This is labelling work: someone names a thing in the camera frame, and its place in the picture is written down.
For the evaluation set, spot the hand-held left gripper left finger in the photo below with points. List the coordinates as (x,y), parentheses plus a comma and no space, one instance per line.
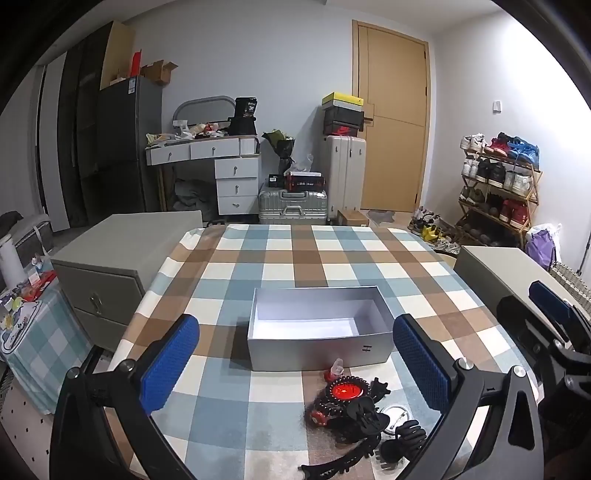
(168,364)

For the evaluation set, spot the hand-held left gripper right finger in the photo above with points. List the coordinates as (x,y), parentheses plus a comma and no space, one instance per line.
(420,364)

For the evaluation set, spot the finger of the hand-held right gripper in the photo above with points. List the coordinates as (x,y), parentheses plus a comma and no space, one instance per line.
(515,318)
(549,297)

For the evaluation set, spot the round black red hair ornament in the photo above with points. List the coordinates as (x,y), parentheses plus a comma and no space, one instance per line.
(347,391)

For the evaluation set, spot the silver cardboard box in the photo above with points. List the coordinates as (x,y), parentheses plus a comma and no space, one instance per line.
(300,355)

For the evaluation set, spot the wicker basket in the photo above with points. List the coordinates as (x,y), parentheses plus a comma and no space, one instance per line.
(575,281)

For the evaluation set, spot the small black flower clip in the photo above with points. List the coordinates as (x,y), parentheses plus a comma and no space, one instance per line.
(379,387)

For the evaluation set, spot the purple bag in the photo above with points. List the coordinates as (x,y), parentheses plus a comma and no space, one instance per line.
(540,249)

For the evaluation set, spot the round silver badge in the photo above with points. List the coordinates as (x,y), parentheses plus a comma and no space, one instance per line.
(395,412)

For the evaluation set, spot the grey drawer cabinet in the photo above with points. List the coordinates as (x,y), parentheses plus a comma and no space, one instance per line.
(120,240)
(489,267)

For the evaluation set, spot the small pink red bottle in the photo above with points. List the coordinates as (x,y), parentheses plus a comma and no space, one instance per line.
(334,369)

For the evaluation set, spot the floor shoe pile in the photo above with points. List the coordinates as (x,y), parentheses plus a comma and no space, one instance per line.
(431,230)

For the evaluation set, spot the side table with checked cloth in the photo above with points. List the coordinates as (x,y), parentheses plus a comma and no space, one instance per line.
(46,337)

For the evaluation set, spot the shoe rack with shoes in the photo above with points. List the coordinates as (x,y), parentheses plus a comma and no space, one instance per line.
(496,173)

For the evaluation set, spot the grey doormat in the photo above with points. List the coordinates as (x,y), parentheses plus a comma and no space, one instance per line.
(381,215)

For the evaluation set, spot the checked tablecloth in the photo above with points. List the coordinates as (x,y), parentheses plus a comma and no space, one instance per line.
(286,258)

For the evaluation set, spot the brown cardboard box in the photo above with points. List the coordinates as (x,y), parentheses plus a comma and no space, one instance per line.
(353,218)

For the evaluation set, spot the white perforated panel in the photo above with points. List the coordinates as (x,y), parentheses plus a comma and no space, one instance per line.
(23,438)

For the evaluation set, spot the grey bedding bundle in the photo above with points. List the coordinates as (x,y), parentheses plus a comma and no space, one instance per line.
(191,198)

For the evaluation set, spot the grey fabric bag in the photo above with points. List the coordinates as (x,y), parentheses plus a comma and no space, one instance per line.
(32,235)

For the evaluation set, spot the white bottle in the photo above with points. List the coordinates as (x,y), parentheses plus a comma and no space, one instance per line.
(11,261)

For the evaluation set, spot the silver suitcase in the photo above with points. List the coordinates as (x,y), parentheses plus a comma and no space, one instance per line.
(291,207)

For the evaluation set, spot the white suitcase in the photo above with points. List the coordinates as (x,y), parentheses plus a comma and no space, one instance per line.
(344,175)

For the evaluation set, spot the white dressing table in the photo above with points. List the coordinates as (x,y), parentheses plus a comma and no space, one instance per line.
(235,168)

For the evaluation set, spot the small black box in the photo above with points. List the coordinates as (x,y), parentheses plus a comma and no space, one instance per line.
(275,181)

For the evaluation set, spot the red black box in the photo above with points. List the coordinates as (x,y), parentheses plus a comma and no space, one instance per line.
(304,181)

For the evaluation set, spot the dark refrigerator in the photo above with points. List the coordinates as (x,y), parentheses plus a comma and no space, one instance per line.
(120,138)

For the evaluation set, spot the clear plastic bag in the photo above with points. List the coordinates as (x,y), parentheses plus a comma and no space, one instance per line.
(303,162)

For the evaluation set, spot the dressing table clutter pile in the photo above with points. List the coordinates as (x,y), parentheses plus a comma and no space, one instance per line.
(189,131)

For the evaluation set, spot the dark wrapped flower bouquet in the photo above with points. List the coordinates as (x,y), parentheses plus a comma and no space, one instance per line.
(281,147)

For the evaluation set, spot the wooden door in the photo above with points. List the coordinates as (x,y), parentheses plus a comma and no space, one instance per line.
(397,92)

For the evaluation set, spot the black paper bag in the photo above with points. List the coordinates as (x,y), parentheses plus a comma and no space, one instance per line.
(242,120)

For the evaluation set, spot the black shoe box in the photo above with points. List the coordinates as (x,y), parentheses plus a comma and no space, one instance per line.
(341,121)

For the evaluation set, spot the arched mirror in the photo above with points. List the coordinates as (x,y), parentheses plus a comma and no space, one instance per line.
(203,108)

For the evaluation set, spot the dark tall wardrobe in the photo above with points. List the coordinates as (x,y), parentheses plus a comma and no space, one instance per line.
(85,115)

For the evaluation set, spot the yellow shoe box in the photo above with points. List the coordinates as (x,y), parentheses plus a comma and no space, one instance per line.
(341,100)

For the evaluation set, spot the open cardboard box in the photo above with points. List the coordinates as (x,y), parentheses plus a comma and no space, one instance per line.
(159,71)

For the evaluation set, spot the flat cardboard sheet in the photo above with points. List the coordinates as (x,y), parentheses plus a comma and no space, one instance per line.
(117,50)

